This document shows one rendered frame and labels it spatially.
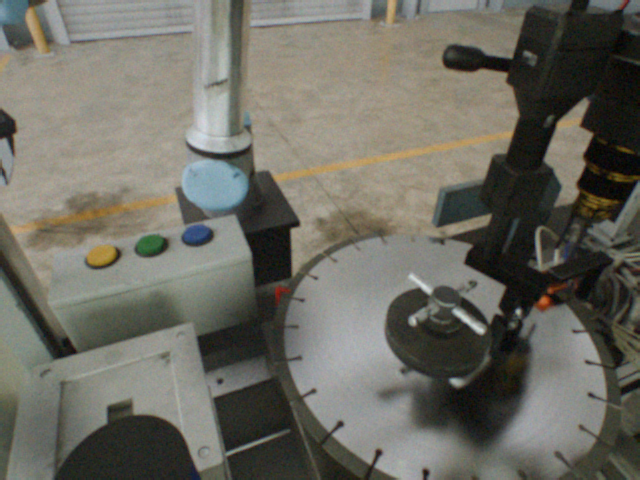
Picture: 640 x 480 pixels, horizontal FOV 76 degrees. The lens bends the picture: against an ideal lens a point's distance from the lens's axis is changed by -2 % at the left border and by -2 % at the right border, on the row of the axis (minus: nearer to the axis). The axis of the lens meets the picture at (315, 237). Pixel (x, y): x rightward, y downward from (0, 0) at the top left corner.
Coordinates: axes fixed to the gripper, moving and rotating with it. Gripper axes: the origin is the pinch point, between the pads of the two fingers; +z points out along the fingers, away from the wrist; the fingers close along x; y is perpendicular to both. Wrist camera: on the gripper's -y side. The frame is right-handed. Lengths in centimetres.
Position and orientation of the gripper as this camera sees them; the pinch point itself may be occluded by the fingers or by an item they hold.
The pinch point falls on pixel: (5, 180)
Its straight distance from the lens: 95.3
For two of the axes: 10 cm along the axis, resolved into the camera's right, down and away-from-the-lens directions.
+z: -0.1, 7.8, 6.3
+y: -8.7, -3.1, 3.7
